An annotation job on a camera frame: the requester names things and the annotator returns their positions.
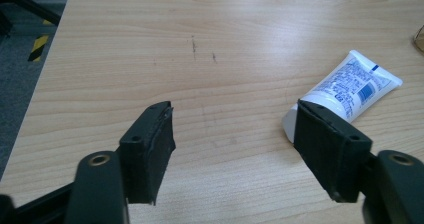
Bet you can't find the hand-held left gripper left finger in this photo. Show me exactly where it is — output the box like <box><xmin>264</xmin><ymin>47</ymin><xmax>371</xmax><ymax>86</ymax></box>
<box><xmin>118</xmin><ymin>100</ymin><xmax>177</xmax><ymax>206</ymax></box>

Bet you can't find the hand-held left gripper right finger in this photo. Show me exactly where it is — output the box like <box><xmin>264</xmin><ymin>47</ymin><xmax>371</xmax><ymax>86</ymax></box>
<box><xmin>293</xmin><ymin>98</ymin><xmax>374</xmax><ymax>204</ymax></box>

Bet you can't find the white toothpaste tube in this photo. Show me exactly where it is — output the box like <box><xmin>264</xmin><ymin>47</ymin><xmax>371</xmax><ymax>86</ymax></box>
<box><xmin>281</xmin><ymin>49</ymin><xmax>404</xmax><ymax>144</ymax></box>

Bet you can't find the amber transparent cup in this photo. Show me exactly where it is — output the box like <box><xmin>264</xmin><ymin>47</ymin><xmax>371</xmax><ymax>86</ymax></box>
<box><xmin>412</xmin><ymin>26</ymin><xmax>424</xmax><ymax>56</ymax></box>

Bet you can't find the yellow-black striped floor tape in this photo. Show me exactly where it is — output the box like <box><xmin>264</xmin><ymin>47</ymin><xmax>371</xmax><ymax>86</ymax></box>
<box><xmin>27</xmin><ymin>34</ymin><xmax>50</xmax><ymax>63</ymax></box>

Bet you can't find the black metal stand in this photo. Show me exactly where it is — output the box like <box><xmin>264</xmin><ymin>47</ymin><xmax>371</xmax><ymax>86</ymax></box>
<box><xmin>0</xmin><ymin>0</ymin><xmax>62</xmax><ymax>37</ymax></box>

